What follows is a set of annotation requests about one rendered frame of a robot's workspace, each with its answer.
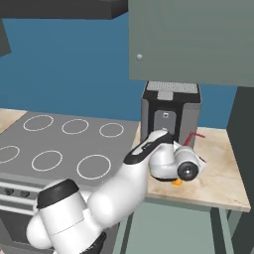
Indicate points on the dark oven knob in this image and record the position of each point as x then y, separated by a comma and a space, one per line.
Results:
24, 193
8, 191

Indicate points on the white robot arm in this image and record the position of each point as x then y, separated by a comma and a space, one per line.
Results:
115, 190

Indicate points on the small orange object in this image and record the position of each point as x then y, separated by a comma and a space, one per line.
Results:
177, 182

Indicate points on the dark grey wall cupboard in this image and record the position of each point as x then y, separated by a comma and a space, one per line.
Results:
4, 38

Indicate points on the dark grey extractor hood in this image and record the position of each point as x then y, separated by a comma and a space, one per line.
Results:
59, 8

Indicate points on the thin red utensil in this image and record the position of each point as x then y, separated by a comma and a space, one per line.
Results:
192, 135

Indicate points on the grey-green cupboard door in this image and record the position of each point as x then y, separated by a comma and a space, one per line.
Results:
191, 39

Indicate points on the grey hob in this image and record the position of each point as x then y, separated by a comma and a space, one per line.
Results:
66, 145

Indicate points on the grey oven front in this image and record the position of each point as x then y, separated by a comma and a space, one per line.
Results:
20, 211

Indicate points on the dark grey tall cabinet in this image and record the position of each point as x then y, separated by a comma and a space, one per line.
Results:
243, 149

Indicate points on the black and grey coffee machine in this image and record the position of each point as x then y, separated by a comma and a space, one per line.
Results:
188, 112

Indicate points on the round grey cupboard knob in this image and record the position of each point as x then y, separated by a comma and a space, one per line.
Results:
139, 57

